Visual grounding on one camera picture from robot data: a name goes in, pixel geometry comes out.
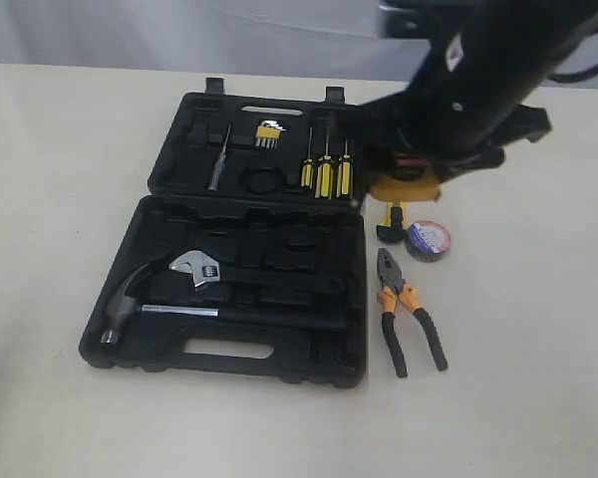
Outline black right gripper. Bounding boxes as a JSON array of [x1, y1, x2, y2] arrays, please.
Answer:
[[351, 19, 551, 194]]

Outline yellow 2m tape measure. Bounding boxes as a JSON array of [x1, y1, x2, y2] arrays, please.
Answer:
[[368, 168, 442, 203]]

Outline black electrical tape roll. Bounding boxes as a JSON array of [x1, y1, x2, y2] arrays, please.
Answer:
[[405, 220, 451, 263]]

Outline yellow utility knife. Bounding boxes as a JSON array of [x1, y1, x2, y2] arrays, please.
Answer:
[[376, 202, 407, 244]]

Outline orange black combination pliers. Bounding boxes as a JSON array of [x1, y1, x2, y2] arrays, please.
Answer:
[[376, 248, 449, 378]]

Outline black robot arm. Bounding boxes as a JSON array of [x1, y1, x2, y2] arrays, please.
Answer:
[[355, 1, 598, 202]]

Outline black plastic tool case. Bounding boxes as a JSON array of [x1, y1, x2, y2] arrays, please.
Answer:
[[79, 78, 367, 388]]

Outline right yellow black screwdriver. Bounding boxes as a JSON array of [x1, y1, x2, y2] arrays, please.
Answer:
[[336, 138, 354, 198]]

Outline middle yellow black screwdriver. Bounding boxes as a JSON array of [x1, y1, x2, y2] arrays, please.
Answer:
[[315, 123, 333, 199]]

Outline small yellow black screwdriver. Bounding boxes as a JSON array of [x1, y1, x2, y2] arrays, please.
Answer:
[[300, 126, 313, 189]]

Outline hex key set yellow holder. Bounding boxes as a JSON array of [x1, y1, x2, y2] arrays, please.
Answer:
[[254, 119, 285, 149]]

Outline chrome adjustable wrench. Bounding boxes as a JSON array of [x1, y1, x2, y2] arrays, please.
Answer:
[[168, 250, 344, 294]]

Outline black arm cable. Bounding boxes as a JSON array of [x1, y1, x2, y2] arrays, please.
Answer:
[[547, 9, 598, 86]]

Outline clear handle tester screwdriver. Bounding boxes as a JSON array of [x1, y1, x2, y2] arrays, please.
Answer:
[[207, 122, 232, 191]]

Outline claw hammer black handle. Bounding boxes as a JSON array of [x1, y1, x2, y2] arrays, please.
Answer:
[[101, 264, 347, 346]]

